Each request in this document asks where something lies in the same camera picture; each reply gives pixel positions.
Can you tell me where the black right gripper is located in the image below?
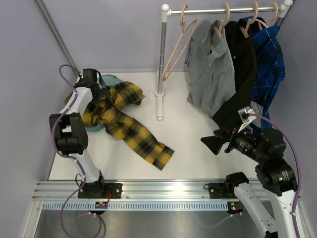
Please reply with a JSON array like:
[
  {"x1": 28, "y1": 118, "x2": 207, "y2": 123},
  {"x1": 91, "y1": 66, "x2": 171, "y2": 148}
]
[{"x1": 201, "y1": 118, "x2": 266, "y2": 163}]

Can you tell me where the yellow plaid shirt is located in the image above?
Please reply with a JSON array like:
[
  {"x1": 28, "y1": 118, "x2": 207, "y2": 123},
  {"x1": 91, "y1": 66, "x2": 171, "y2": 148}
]
[{"x1": 82, "y1": 81, "x2": 174, "y2": 170}]

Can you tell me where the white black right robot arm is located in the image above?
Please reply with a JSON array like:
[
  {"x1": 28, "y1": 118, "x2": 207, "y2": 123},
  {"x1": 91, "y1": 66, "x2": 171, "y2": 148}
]
[{"x1": 201, "y1": 128, "x2": 305, "y2": 238}]

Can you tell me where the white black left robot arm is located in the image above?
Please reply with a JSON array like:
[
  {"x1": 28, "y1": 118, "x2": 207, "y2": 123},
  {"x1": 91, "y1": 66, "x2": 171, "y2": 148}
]
[{"x1": 49, "y1": 68, "x2": 110, "y2": 198}]

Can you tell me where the grey shirt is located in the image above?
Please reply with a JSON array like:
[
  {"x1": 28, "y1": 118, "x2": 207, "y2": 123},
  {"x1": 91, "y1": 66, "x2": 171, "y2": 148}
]
[{"x1": 185, "y1": 19, "x2": 236, "y2": 118}]

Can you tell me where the blue plaid shirt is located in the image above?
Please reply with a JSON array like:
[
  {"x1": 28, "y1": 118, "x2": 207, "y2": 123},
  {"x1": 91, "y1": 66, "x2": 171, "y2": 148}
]
[{"x1": 249, "y1": 21, "x2": 286, "y2": 119}]

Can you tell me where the black shirt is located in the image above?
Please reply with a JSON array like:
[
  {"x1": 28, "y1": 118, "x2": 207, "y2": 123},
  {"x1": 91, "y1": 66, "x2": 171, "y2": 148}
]
[{"x1": 212, "y1": 19, "x2": 257, "y2": 128}]

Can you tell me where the wooden hanger of grey shirt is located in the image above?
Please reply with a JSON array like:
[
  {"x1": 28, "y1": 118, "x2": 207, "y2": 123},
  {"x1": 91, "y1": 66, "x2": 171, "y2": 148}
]
[{"x1": 213, "y1": 2, "x2": 230, "y2": 41}]

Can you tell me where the wooden hanger of black shirt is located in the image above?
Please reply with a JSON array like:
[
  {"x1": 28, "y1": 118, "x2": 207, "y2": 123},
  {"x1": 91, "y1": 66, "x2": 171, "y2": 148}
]
[{"x1": 239, "y1": 1, "x2": 259, "y2": 38}]

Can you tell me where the wooden hanger of blue shirt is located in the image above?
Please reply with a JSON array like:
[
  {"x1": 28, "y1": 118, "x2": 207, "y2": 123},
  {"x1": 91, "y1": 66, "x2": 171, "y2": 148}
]
[{"x1": 255, "y1": 1, "x2": 279, "y2": 29}]

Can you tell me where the teal plastic tub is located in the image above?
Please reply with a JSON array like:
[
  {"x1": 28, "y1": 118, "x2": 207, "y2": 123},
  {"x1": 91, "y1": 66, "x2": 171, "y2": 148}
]
[{"x1": 85, "y1": 74, "x2": 122, "y2": 132}]

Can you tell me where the white metal clothes rack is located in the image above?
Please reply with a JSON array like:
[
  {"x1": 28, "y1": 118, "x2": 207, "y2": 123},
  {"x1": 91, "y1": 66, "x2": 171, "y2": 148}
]
[{"x1": 155, "y1": 0, "x2": 294, "y2": 121}]

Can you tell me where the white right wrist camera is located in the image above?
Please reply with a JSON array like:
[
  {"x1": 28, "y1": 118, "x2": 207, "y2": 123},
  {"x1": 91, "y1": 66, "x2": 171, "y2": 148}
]
[{"x1": 238, "y1": 106, "x2": 256, "y2": 132}]

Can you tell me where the purple cable under right base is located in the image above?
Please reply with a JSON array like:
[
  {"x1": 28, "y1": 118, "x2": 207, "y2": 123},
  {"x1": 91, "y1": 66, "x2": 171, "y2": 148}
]
[{"x1": 198, "y1": 210, "x2": 248, "y2": 229}]

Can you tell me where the aluminium mounting rail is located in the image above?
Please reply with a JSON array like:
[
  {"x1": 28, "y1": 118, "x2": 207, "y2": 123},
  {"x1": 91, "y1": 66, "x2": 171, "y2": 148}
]
[{"x1": 32, "y1": 179, "x2": 302, "y2": 200}]

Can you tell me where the white slotted cable duct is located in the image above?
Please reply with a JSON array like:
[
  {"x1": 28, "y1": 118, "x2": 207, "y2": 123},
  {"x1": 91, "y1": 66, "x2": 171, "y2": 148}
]
[{"x1": 43, "y1": 200, "x2": 230, "y2": 211}]

